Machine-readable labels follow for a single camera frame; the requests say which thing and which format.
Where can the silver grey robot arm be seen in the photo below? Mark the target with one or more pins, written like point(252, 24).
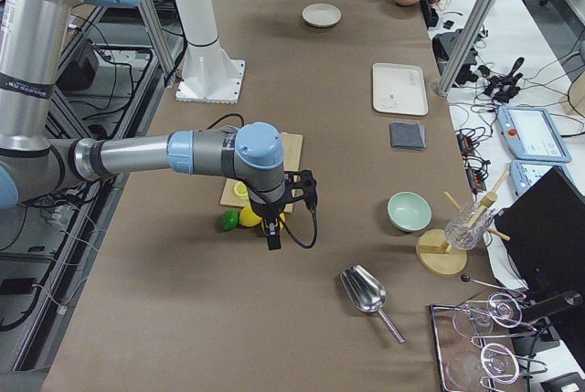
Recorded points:
point(32, 165)

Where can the cream rabbit tray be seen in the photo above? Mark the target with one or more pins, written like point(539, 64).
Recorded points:
point(399, 89)

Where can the yellow lemon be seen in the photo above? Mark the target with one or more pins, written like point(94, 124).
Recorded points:
point(248, 218)

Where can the wooden cup stand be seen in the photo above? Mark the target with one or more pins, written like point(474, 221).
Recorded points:
point(432, 249)

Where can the lemon slice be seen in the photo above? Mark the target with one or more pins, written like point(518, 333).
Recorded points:
point(240, 191)

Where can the metal scoop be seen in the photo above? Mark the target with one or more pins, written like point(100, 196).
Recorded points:
point(368, 294)

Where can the white mounting pedestal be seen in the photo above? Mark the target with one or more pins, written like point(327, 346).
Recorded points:
point(208, 74)

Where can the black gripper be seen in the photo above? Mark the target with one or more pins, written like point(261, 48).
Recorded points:
point(264, 210)

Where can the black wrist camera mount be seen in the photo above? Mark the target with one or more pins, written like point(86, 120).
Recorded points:
point(300, 186)

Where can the mint green bowl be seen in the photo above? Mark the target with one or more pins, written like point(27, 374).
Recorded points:
point(409, 211)

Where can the aluminium frame post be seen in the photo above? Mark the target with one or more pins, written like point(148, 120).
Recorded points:
point(463, 45)

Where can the blue teach pendant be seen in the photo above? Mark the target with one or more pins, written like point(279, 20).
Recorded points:
point(530, 134)
point(525, 173)

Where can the folded grey cloth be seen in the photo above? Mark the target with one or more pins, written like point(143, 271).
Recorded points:
point(407, 135)

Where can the wire glass rack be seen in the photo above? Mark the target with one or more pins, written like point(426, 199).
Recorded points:
point(473, 344)

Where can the wooden cutting board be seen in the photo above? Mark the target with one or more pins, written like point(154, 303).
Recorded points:
point(292, 146)

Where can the clear glass cup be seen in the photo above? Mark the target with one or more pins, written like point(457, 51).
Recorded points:
point(464, 231)

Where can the green lime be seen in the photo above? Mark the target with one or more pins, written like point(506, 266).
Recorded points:
point(229, 220)

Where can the round cream plate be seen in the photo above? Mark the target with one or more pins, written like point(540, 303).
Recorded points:
point(321, 15)

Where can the black monitor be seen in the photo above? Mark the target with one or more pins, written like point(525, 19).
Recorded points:
point(546, 230)

